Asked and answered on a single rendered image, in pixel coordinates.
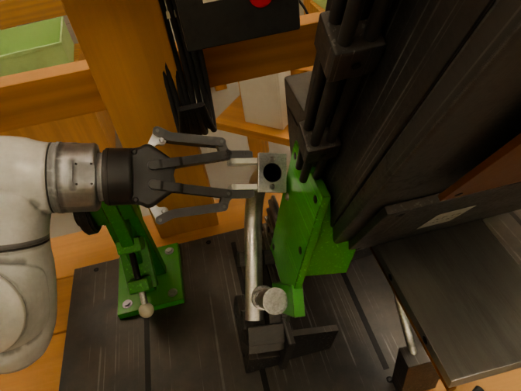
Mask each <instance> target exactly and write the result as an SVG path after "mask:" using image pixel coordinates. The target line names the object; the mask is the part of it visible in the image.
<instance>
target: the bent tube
mask: <svg viewBox="0 0 521 391"><path fill-rule="evenodd" d="M270 157H273V158H274V161H271V160H270ZM249 184H257V191H254V197H252V198H249V199H246V204H245V217H244V244H245V320H248V321H260V320H263V319H264V311H263V310H259V309H258V308H256V307H255V306H254V305H253V304H252V301H251V295H252V292H253V291H254V289H255V288H257V287H258V286H260V285H263V255H262V212H263V204H264V195H265V192H275V193H286V154H282V153H258V154H257V170H255V171H254V173H253V174H252V175H251V177H250V181H249ZM270 185H273V186H274V189H271V188H270Z"/></svg>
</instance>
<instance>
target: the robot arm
mask: <svg viewBox="0 0 521 391"><path fill-rule="evenodd" d="M166 143H168V144H177V145H185V146H193V147H208V148H216V149H217V152H211V153H205V154H196V155H190V156H184V157H168V156H167V155H166V154H164V153H163V152H161V151H159V150H158V149H157V148H156V146H158V145H160V146H164V145H165V144H166ZM220 161H227V162H226V163H227V165H228V166H247V165H257V157H253V152H252V151H231V150H229V149H228V147H227V146H226V140H225V139H224V138H222V137H211V136H203V135H195V134H187V133H173V132H170V131H168V130H166V129H163V128H161V127H159V126H155V127H154V128H153V133H152V136H151V138H150V140H149V142H148V144H144V145H142V146H141V147H136V148H106V149H104V150H103V151H102V153H100V150H99V147H98V145H97V144H95V143H92V144H86V143H64V142H58V141H57V142H53V143H52V142H43V141H38V140H33V139H29V138H27V137H14V136H0V374H9V373H13V372H18V371H20V370H23V369H25V368H27V367H29V366H30V365H31V364H33V363H34V362H35V361H36V360H38V359H39V358H40V357H41V356H42V355H43V354H44V352H45V351H46V349H47V347H48V345H49V343H50V341H51V338H52V336H53V331H54V328H55V324H56V319H57V277H56V269H55V263H54V257H53V252H52V249H51V244H50V218H51V213H74V212H96V211H99V210H100V208H101V205H102V201H103V202H104V203H105V204H107V206H120V205H141V206H144V207H146V208H150V211H151V212H152V214H153V215H154V218H155V222H156V223H157V224H159V225H161V224H163V223H166V222H167V221H169V220H172V219H174V218H178V217H184V216H194V215H200V214H206V213H217V212H222V211H226V210H227V209H228V205H229V201H230V200H231V199H249V198H252V197H254V191H257V184H232V185H229V186H228V189H219V188H213V187H206V186H199V185H187V184H182V183H176V182H175V179H174V170H175V169H178V168H184V167H190V166H195V165H200V164H210V163H216V162H220ZM171 193H177V194H186V195H193V196H206V197H213V198H220V200H219V203H214V204H208V205H202V206H191V207H185V208H179V209H172V210H168V208H167V207H158V206H157V204H158V203H159V202H160V201H162V200H163V199H165V198H166V197H167V196H169V195H170V194H171Z"/></svg>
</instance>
